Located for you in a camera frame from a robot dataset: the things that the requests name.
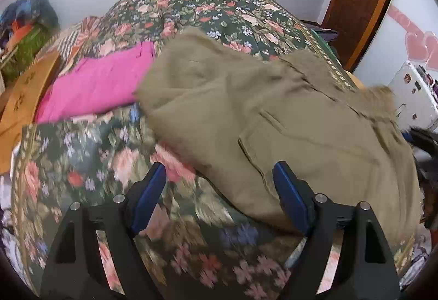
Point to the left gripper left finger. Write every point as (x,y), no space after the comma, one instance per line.
(143,197)

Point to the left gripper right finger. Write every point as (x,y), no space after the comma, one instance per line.
(296,197)

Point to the olive khaki pants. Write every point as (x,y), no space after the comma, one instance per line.
(233,117)

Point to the folded pink garment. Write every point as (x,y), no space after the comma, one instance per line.
(97,85)

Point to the white sticker covered box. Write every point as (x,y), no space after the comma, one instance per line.
(414,98)

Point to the striped patterned cloth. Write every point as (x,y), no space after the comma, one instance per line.
(69,41)

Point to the pile of blue clothes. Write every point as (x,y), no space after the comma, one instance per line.
(29,11)

